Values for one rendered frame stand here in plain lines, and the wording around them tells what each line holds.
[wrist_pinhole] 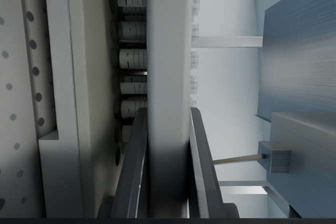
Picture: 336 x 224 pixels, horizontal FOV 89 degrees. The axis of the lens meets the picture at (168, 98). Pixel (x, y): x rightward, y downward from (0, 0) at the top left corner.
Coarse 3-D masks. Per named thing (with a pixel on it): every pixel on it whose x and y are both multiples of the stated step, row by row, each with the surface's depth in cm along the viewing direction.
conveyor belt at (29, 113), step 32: (0, 0) 6; (32, 0) 8; (0, 32) 6; (32, 32) 8; (0, 64) 6; (32, 64) 8; (0, 96) 6; (32, 96) 8; (0, 128) 6; (32, 128) 8; (0, 160) 6; (32, 160) 8; (0, 192) 6; (32, 192) 8
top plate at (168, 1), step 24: (168, 0) 7; (168, 24) 7; (168, 48) 7; (168, 72) 7; (168, 96) 8; (168, 120) 8; (168, 144) 8; (168, 168) 8; (168, 192) 8; (168, 216) 8
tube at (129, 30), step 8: (112, 24) 11; (120, 24) 11; (128, 24) 11; (136, 24) 11; (144, 24) 11; (192, 24) 11; (112, 32) 11; (120, 32) 11; (128, 32) 11; (136, 32) 11; (144, 32) 11; (192, 32) 11; (112, 40) 11; (120, 40) 11; (128, 40) 11; (136, 40) 11; (144, 40) 11; (192, 40) 11
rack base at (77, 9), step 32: (64, 0) 7; (96, 0) 9; (64, 32) 7; (96, 32) 9; (64, 64) 7; (96, 64) 9; (64, 96) 8; (96, 96) 9; (64, 128) 8; (96, 128) 9; (64, 160) 8; (96, 160) 9; (64, 192) 8; (96, 192) 9
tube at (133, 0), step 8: (112, 0) 11; (120, 0) 11; (128, 0) 11; (136, 0) 11; (144, 0) 11; (192, 0) 11; (112, 8) 11; (120, 8) 11; (128, 8) 11; (136, 8) 11; (144, 8) 11; (192, 8) 11
